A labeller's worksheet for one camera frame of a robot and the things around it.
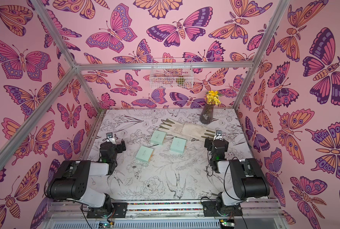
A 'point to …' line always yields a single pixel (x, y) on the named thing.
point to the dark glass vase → (207, 113)
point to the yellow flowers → (212, 98)
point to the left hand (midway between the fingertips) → (116, 139)
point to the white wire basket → (171, 73)
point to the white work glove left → (172, 127)
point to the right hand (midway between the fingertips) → (218, 138)
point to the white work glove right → (196, 131)
